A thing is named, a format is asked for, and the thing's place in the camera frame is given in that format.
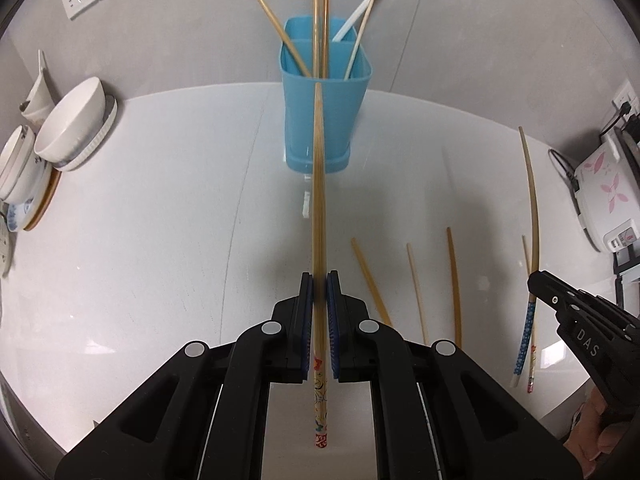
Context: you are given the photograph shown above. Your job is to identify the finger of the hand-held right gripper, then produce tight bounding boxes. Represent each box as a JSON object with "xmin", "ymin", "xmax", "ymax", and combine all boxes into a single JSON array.
[{"xmin": 527, "ymin": 269, "xmax": 584, "ymax": 314}]

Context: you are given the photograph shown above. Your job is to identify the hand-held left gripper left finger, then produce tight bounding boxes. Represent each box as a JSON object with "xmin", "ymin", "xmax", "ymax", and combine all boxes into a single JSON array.
[{"xmin": 54, "ymin": 271, "xmax": 317, "ymax": 480}]

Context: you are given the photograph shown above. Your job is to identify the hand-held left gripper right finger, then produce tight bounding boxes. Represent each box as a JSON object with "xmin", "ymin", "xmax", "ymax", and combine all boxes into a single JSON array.
[{"xmin": 326, "ymin": 270, "xmax": 585, "ymax": 480}]

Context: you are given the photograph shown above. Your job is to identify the wooden chopstick pale blue band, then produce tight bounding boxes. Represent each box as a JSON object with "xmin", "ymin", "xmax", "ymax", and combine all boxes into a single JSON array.
[
  {"xmin": 239, "ymin": 0, "xmax": 313, "ymax": 79},
  {"xmin": 446, "ymin": 227, "xmax": 463, "ymax": 350},
  {"xmin": 313, "ymin": 0, "xmax": 321, "ymax": 80},
  {"xmin": 350, "ymin": 237, "xmax": 394, "ymax": 328}
]

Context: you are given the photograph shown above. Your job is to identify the wooden chopstick red print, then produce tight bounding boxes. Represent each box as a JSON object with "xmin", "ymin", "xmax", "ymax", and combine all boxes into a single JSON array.
[
  {"xmin": 309, "ymin": 81, "xmax": 332, "ymax": 450},
  {"xmin": 521, "ymin": 235, "xmax": 537, "ymax": 395}
]

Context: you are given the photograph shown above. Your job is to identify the wooden chopstick blue pattern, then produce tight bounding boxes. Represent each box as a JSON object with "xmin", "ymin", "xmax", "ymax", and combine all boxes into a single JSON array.
[
  {"xmin": 511, "ymin": 126, "xmax": 543, "ymax": 389},
  {"xmin": 321, "ymin": 0, "xmax": 331, "ymax": 81}
]

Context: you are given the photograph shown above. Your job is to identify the plain thin wooden chopstick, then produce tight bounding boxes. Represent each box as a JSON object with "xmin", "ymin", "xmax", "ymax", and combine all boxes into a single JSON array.
[
  {"xmin": 406, "ymin": 242, "xmax": 431, "ymax": 347},
  {"xmin": 344, "ymin": 0, "xmax": 376, "ymax": 81}
]

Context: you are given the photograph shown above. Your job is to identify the blue plastic utensil holder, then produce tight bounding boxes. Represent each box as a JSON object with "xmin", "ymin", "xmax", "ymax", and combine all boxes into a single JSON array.
[{"xmin": 278, "ymin": 16, "xmax": 373, "ymax": 173}]

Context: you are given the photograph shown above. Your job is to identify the person's right hand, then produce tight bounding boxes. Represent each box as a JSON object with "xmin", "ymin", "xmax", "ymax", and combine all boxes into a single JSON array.
[{"xmin": 564, "ymin": 385, "xmax": 640, "ymax": 463}]

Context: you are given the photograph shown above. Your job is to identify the white rice cooker pink flowers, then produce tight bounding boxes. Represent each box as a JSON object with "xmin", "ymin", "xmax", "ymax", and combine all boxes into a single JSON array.
[{"xmin": 572, "ymin": 125, "xmax": 640, "ymax": 253}]

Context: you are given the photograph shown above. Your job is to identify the white ribbed plate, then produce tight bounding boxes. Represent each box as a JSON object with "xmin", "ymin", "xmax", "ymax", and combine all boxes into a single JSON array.
[{"xmin": 55, "ymin": 95, "xmax": 118, "ymax": 172}]

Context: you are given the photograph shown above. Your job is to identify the white blue patterned dish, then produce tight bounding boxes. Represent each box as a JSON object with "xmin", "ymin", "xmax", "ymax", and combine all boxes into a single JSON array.
[{"xmin": 0, "ymin": 212, "xmax": 12, "ymax": 278}]

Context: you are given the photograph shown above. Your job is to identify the large white bowl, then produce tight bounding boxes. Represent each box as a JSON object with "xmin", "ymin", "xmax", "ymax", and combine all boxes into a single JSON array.
[{"xmin": 34, "ymin": 76, "xmax": 107, "ymax": 163}]

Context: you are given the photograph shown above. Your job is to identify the white plastic stick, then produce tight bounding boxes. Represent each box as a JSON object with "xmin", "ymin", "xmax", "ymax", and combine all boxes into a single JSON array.
[{"xmin": 331, "ymin": 0, "xmax": 406, "ymax": 43}]

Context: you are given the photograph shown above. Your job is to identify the white tall cup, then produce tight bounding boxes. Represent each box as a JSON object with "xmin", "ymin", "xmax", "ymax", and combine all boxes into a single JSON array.
[{"xmin": 19, "ymin": 49, "xmax": 56, "ymax": 128}]

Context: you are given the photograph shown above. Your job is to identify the black power cable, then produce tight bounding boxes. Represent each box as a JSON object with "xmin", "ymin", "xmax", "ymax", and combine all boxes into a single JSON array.
[{"xmin": 548, "ymin": 147, "xmax": 582, "ymax": 192}]

